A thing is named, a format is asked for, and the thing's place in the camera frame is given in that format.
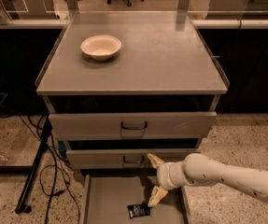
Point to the white paper bowl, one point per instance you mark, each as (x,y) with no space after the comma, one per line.
(101,47)

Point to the bottom grey open drawer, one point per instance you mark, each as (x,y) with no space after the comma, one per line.
(108,195)

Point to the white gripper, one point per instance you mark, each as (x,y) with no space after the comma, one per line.
(163,174)

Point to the top grey drawer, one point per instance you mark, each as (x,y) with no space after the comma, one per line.
(117,126)

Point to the dark blue rxbar wrapper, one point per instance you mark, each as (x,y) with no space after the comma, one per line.
(138,210)

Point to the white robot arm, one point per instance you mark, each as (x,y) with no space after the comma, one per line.
(199,170)

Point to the black tripod leg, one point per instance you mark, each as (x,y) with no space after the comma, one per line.
(22,206)

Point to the white horizontal rail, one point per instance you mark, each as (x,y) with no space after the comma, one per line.
(199,24)

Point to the grey drawer cabinet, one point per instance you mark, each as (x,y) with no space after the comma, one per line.
(162,66)

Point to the middle grey drawer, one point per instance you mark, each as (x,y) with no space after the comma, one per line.
(123,158)

